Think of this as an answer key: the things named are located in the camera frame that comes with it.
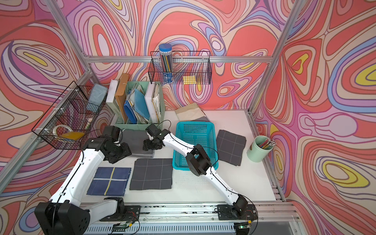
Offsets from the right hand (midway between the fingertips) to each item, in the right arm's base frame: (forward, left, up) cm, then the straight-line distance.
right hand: (149, 150), depth 96 cm
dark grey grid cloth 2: (+3, -55, -2) cm, 55 cm away
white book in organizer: (+24, +19, +32) cm, 44 cm away
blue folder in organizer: (+23, +5, +19) cm, 30 cm away
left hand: (-10, +7, +15) cm, 19 cm away
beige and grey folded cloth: (+34, -30, 0) cm, 46 cm away
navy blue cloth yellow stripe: (-19, +21, 0) cm, 28 cm away
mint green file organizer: (+20, +22, +21) cm, 36 cm away
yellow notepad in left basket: (-6, +31, +27) cm, 41 cm away
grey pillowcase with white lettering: (+8, +11, +3) cm, 14 cm away
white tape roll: (-5, +35, +33) cm, 49 cm away
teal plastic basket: (+13, -37, 0) cm, 39 cm away
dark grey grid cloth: (-15, -3, -2) cm, 16 cm away
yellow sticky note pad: (+31, -29, +33) cm, 54 cm away
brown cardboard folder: (+19, +13, +31) cm, 39 cm away
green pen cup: (-9, -66, +12) cm, 68 cm away
